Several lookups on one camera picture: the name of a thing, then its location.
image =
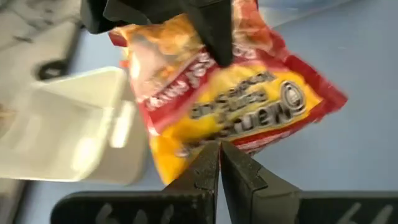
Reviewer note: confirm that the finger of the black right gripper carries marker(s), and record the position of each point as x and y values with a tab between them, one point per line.
91	15
214	31

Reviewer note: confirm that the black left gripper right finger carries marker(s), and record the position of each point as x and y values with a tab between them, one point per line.
258	202

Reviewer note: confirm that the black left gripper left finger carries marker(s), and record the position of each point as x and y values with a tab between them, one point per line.
192	202

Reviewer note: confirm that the red Maruchan noodle packet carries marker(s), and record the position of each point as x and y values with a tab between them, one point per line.
248	102

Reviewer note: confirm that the white plastic bin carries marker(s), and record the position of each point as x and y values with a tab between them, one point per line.
62	130

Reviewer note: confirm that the black frame clamp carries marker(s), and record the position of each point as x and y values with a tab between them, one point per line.
42	73

